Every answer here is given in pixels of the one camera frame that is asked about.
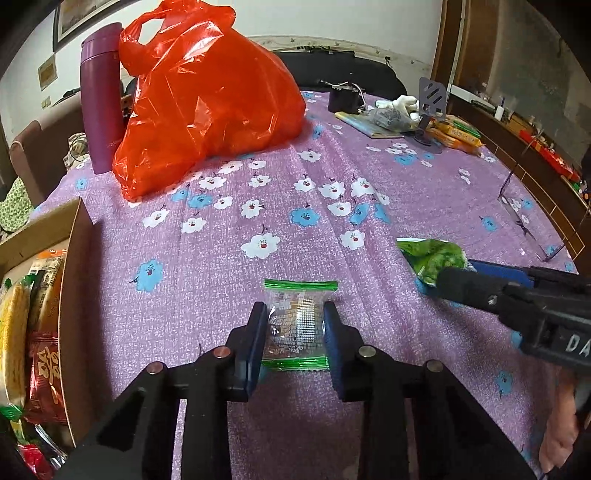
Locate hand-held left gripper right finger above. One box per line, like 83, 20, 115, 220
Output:
323, 301, 536, 480

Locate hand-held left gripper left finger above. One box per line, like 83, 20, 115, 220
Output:
55, 302, 271, 480

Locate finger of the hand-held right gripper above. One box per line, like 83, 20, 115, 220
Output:
436, 266, 506, 319
468, 260, 539, 288

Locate green pea snack packet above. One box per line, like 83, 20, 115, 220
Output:
397, 237, 472, 288

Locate clear green-edged pastry packet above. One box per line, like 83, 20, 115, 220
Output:
261, 278, 340, 373

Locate cardboard box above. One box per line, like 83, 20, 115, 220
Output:
0, 198, 101, 480

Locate brown snack packet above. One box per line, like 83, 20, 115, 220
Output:
28, 332, 71, 424

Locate orange-edged cracker packet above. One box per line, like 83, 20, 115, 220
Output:
27, 249, 68, 336

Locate yellow cracker packet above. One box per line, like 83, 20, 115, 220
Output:
0, 276, 31, 408

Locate red snack packet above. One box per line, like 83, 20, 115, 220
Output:
18, 442, 59, 480

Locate person's right forearm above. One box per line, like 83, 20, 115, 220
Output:
538, 369, 583, 474

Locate orange cracker packet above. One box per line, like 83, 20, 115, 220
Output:
427, 127, 482, 156

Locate green-topped cracker packet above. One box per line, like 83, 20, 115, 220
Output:
443, 115, 484, 144

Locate clear bag with dark contents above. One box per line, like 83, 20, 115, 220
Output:
367, 107, 419, 133

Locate grey phone stand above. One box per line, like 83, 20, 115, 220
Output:
413, 78, 451, 147

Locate white gloves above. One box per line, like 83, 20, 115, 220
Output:
392, 95, 424, 121

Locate book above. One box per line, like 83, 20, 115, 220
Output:
335, 111, 419, 139

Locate dark wooden cabinet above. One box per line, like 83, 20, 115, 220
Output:
431, 0, 591, 259

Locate small black box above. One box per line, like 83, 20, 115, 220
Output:
329, 74, 363, 114

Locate orange plastic bag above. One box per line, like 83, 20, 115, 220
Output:
112, 0, 307, 201

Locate black sofa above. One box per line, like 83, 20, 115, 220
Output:
272, 50, 407, 93

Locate checkered cloth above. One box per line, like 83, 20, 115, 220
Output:
68, 133, 91, 163

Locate green patterned cloth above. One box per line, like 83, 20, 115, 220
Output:
0, 178, 36, 232

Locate purple thermos bottle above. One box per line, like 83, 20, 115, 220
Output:
79, 25, 126, 175

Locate brown armchair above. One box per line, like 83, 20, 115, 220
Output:
10, 95, 86, 208

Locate framed painting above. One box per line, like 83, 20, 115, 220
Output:
52, 0, 144, 52

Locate yellow wall sign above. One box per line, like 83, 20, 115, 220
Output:
38, 53, 57, 91

